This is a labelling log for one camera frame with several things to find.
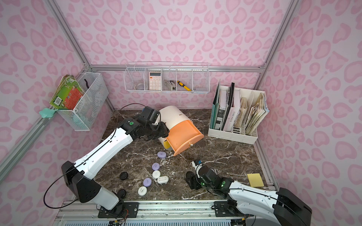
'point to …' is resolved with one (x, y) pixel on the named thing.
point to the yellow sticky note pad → (255, 180)
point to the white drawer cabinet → (171, 115)
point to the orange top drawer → (183, 135)
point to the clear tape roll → (139, 86)
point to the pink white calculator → (155, 81)
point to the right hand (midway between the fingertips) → (190, 178)
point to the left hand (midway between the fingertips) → (167, 129)
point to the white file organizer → (236, 114)
